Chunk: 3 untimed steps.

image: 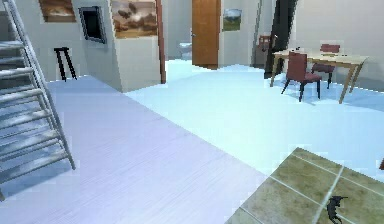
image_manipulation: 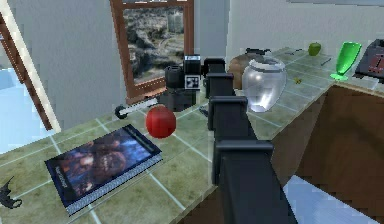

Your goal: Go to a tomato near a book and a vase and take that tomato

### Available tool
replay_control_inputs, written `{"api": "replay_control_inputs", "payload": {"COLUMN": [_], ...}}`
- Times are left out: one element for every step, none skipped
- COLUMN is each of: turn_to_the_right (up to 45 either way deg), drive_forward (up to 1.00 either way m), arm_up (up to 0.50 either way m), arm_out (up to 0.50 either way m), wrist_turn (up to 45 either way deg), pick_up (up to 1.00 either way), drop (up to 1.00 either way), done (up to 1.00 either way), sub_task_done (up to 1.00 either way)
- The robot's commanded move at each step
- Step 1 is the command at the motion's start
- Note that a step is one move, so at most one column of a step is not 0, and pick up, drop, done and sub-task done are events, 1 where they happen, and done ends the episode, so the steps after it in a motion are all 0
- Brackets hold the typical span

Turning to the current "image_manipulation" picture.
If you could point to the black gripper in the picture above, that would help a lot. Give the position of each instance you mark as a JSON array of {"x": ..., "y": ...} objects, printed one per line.
[{"x": 176, "y": 96}]

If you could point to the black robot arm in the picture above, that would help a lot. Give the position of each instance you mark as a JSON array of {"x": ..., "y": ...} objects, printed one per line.
[{"x": 246, "y": 186}]

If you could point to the red tomato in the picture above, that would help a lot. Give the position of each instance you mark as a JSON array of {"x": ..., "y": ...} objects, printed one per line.
[{"x": 160, "y": 121}]

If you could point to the dark blue book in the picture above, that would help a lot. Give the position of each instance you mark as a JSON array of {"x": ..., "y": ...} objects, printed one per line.
[{"x": 100, "y": 165}]

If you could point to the clear glass vase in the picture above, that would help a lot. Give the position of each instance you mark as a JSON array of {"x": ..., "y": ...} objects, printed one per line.
[{"x": 264, "y": 83}]

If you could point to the brown framed window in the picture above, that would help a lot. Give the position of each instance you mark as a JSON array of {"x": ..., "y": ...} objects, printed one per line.
[{"x": 153, "y": 43}]

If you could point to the small yellow-green object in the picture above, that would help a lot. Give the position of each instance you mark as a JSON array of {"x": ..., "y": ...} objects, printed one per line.
[{"x": 297, "y": 80}]

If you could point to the black spiky object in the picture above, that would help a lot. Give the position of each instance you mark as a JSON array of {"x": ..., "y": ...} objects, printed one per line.
[{"x": 8, "y": 198}]

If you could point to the green apple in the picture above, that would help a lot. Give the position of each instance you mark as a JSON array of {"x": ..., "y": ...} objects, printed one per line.
[{"x": 314, "y": 49}]

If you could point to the dark thin utensil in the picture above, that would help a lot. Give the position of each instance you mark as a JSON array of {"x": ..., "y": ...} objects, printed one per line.
[{"x": 325, "y": 61}]

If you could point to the brown counter green tiled top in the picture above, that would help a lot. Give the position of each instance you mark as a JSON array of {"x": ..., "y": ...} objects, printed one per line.
[{"x": 346, "y": 140}]

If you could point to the green goblet cup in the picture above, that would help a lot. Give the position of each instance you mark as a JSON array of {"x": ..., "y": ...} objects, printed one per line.
[{"x": 346, "y": 56}]

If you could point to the black toaster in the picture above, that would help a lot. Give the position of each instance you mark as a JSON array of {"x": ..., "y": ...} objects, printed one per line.
[{"x": 371, "y": 61}]

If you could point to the brown and cream window frame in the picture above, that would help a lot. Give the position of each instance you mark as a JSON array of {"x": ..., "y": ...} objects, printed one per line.
[{"x": 30, "y": 80}]

